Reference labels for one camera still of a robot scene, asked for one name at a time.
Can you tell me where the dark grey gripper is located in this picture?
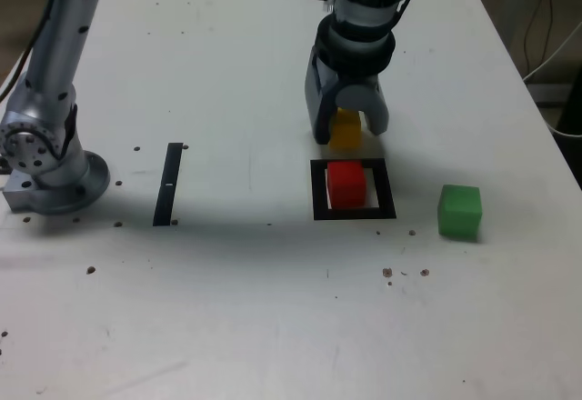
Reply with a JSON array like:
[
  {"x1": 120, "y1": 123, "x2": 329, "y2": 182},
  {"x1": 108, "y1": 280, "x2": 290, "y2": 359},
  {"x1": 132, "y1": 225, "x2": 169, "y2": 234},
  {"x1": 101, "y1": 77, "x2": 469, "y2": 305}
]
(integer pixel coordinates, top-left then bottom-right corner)
[{"x1": 305, "y1": 51, "x2": 390, "y2": 145}]

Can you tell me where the yellow cube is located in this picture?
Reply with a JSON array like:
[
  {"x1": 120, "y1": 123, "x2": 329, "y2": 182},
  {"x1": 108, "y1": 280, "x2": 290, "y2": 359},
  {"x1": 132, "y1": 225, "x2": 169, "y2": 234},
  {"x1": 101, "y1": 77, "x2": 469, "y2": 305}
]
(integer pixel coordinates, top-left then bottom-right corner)
[{"x1": 329, "y1": 107, "x2": 364, "y2": 150}]

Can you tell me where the red cube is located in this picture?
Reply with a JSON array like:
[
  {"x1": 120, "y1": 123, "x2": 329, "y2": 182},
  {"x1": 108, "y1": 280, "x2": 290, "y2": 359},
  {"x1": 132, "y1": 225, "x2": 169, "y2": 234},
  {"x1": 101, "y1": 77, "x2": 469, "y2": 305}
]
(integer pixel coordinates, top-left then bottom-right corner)
[{"x1": 326, "y1": 160, "x2": 367, "y2": 210}]

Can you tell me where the green cube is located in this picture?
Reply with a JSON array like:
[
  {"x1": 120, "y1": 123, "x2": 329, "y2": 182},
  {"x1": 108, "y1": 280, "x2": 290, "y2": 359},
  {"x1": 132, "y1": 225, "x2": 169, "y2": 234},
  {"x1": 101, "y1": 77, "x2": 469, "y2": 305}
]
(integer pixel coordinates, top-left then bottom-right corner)
[{"x1": 436, "y1": 184, "x2": 483, "y2": 241}]

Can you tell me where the black tape square outline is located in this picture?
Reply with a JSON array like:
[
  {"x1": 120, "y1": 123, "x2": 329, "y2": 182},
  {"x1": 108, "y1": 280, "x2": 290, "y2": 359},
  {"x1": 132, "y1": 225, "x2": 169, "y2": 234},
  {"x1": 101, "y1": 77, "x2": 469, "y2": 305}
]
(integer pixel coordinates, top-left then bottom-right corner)
[{"x1": 309, "y1": 157, "x2": 397, "y2": 222}]

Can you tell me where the black tape strip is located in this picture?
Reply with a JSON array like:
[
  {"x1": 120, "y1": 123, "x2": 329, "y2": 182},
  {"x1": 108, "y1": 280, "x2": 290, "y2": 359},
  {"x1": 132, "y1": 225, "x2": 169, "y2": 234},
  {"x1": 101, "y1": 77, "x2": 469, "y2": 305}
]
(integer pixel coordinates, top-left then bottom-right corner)
[{"x1": 152, "y1": 142, "x2": 184, "y2": 227}]

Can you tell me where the black box beside table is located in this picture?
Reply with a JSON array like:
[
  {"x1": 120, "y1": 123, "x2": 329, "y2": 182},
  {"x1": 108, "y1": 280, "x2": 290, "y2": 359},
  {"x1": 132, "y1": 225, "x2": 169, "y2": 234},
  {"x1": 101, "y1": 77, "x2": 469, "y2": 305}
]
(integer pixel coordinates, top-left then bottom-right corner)
[{"x1": 527, "y1": 67, "x2": 582, "y2": 137}]

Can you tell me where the thin black cable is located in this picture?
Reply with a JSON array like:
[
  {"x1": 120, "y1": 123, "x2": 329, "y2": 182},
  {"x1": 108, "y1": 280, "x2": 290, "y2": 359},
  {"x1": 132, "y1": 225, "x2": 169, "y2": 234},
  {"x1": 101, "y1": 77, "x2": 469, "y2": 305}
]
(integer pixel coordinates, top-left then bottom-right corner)
[{"x1": 524, "y1": 0, "x2": 555, "y2": 76}]

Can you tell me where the white cable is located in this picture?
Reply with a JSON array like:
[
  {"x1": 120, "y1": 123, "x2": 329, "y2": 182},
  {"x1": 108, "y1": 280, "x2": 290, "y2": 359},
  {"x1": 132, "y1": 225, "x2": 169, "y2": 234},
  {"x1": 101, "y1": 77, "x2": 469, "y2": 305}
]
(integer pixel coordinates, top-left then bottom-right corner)
[{"x1": 522, "y1": 22, "x2": 582, "y2": 138}]

